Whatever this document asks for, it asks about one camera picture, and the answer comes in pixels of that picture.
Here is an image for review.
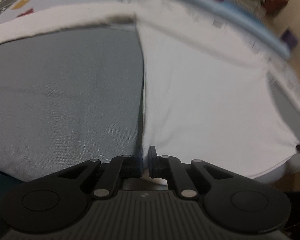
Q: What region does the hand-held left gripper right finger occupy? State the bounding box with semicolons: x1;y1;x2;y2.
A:
148;146;241;201

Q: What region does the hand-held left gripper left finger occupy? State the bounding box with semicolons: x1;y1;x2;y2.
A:
57;154;143;200

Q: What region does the dark red box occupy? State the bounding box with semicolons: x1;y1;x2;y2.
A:
264;0;288;18

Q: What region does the white garment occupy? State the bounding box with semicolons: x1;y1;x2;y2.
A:
0;5;300;187

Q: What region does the purple object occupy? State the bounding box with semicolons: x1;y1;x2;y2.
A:
281;29;300;50

